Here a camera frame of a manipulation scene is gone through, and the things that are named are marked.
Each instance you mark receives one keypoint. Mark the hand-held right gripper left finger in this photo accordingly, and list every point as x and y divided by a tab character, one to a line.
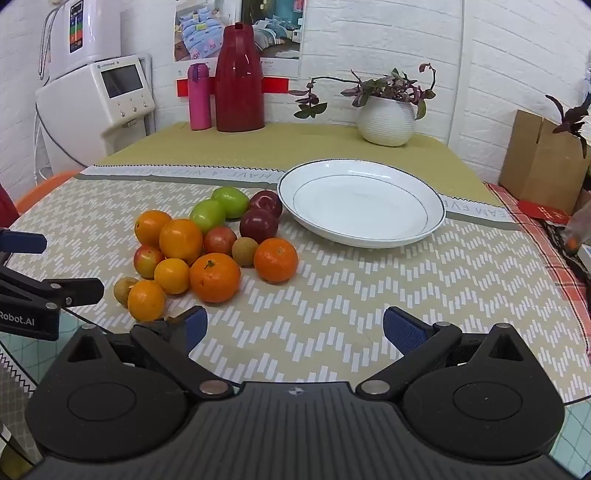
197	325

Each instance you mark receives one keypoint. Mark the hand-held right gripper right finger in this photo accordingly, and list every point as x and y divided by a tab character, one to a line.
401	330

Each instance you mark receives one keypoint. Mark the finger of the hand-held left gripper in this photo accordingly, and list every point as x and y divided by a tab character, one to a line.
25	241
78	290

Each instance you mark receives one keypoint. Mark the brown longan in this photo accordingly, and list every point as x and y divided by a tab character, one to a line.
244	252
123	290

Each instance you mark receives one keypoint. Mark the large orange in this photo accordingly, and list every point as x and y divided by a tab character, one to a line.
181	241
215	279

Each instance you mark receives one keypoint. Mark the small orange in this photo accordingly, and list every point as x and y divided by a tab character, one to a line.
146	300
171	276
151	228
275	260

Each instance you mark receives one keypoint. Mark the red yellow apple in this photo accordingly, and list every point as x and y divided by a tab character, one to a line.
146	261
220	240

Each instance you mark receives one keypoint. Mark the green apple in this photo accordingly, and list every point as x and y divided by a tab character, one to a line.
207	215
233	201

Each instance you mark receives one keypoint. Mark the dark red apple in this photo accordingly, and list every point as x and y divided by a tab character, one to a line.
268	202
258	225

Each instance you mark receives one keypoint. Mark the white plate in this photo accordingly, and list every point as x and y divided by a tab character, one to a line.
360	203

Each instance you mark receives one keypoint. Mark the dark red object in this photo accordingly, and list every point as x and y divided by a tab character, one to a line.
5	207

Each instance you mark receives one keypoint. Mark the chevron patterned tablecloth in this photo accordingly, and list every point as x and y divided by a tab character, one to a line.
369	286

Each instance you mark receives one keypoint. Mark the white machine with screen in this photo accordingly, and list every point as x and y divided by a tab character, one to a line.
78	115

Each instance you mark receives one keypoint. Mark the red plaid cloth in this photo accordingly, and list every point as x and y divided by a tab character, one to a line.
561	277

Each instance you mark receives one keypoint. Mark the olive green tablecloth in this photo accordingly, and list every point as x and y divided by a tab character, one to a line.
207	147

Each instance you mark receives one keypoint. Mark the red envelope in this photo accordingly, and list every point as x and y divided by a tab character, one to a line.
545	211

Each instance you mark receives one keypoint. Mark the tiny orange fruit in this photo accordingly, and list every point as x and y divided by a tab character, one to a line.
572	242

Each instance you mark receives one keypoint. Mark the teal patterned cloth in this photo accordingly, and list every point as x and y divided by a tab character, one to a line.
577	429

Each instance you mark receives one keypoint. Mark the clear plastic bag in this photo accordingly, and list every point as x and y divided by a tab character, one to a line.
579	230

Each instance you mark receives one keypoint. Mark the potted plant in white pot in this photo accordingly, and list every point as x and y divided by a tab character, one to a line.
385	120

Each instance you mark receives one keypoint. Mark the large cardboard box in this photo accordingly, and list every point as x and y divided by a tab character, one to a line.
535	161

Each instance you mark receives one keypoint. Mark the pink bottle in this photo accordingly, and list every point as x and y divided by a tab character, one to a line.
199	101

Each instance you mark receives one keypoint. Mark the white water purifier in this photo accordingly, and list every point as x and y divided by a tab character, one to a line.
92	27

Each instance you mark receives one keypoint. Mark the red thermos jug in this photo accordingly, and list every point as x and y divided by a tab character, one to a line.
238	92

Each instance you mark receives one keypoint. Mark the red paper strip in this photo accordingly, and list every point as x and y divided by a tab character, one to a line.
277	85

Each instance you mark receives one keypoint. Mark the dark purple plant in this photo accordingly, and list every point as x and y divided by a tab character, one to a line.
575	117

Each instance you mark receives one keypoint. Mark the white wall conduit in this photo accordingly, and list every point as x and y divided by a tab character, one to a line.
461	46

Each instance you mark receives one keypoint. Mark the wall poster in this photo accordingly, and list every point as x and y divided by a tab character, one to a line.
277	27

